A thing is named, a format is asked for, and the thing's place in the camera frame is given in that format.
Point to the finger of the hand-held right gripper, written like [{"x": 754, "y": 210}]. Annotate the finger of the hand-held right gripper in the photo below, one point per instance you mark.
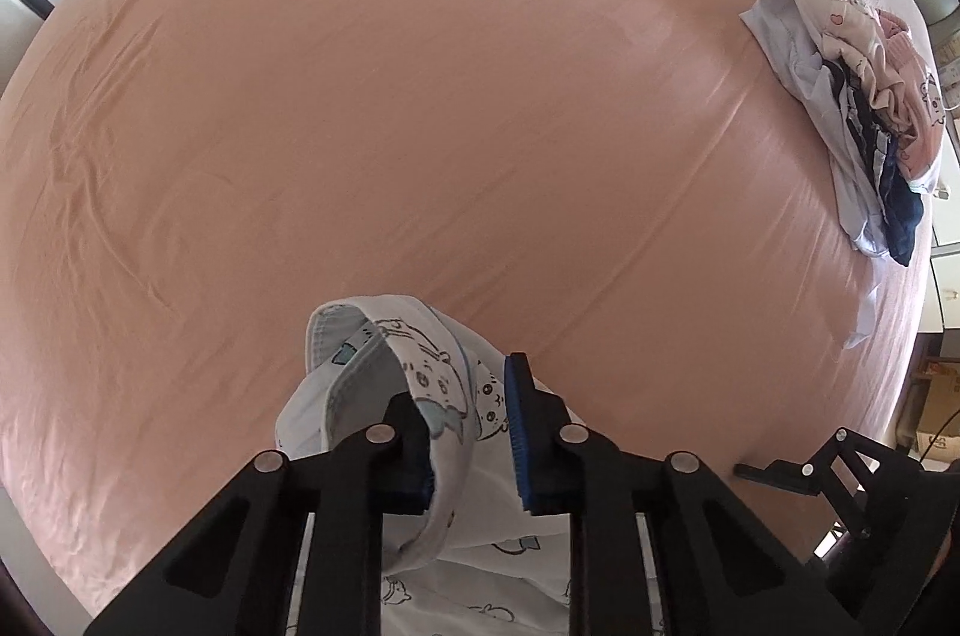
[{"x": 780, "y": 475}]

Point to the navy garment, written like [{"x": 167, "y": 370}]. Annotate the navy garment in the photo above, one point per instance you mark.
[{"x": 900, "y": 208}]

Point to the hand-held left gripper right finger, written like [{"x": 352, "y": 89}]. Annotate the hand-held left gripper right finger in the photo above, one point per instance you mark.
[{"x": 519, "y": 441}]

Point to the pink bed sheet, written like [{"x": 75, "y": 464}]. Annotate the pink bed sheet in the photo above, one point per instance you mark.
[{"x": 375, "y": 118}]

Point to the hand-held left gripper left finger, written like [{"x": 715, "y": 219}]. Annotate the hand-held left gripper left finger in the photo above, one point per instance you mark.
[{"x": 421, "y": 493}]

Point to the white nightstand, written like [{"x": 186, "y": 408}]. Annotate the white nightstand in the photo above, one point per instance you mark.
[{"x": 946, "y": 283}]

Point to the white garment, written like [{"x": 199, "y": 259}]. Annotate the white garment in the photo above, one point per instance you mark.
[{"x": 795, "y": 51}]

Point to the cardboard box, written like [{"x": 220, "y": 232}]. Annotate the cardboard box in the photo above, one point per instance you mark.
[{"x": 937, "y": 403}]

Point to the light blue printed pants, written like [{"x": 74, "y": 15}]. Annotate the light blue printed pants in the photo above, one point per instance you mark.
[{"x": 450, "y": 381}]

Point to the pink printed garment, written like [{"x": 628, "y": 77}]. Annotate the pink printed garment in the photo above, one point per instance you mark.
[{"x": 911, "y": 81}]

